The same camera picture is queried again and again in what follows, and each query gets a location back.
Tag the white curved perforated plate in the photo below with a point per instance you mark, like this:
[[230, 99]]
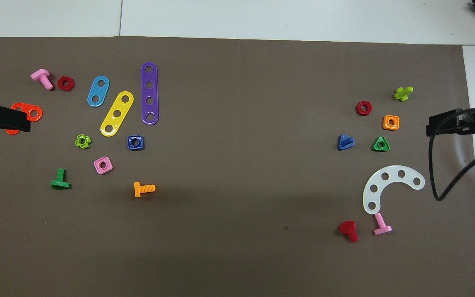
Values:
[[393, 173]]

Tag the orange heart-shaped perforated plate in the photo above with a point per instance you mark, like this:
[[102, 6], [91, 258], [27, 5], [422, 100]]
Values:
[[26, 106]]

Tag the purple four-hole plate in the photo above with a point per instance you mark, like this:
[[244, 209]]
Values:
[[149, 93]]

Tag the pink plastic bolt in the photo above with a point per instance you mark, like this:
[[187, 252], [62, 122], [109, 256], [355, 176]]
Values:
[[43, 78], [382, 227]]

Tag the green triangular plastic nut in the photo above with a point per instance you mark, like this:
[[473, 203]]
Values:
[[381, 149]]

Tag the blue two-hole plate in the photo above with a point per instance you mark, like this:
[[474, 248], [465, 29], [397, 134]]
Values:
[[98, 91]]

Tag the orange plastic bolt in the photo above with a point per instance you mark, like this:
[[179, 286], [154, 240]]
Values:
[[138, 189]]

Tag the blue triangular-head plastic bolt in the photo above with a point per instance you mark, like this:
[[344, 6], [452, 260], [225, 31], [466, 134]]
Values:
[[344, 144]]

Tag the pink square plastic nut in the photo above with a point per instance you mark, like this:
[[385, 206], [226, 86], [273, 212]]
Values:
[[108, 169]]

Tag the green plastic bolt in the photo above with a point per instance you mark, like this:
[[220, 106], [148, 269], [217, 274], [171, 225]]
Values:
[[60, 184]]

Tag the orange square plastic nut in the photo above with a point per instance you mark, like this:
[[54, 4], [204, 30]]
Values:
[[386, 126]]

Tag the brown table mat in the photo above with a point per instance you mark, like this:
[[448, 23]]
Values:
[[241, 206]]

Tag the lime green cross-shaped nut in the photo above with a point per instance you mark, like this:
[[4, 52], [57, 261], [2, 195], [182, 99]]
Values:
[[88, 142]]

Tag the red hexagonal plastic nut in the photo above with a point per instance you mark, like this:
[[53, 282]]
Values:
[[60, 86], [358, 111]]

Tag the yellow three-hole plate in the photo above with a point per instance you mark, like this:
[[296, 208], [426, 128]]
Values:
[[121, 106]]

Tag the red plastic bolt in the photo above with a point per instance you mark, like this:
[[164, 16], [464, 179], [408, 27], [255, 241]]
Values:
[[348, 227]]

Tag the blue square plastic nut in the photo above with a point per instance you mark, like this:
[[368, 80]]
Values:
[[130, 147]]

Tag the lime green cross-head bolt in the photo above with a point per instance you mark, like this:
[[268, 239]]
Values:
[[402, 95]]

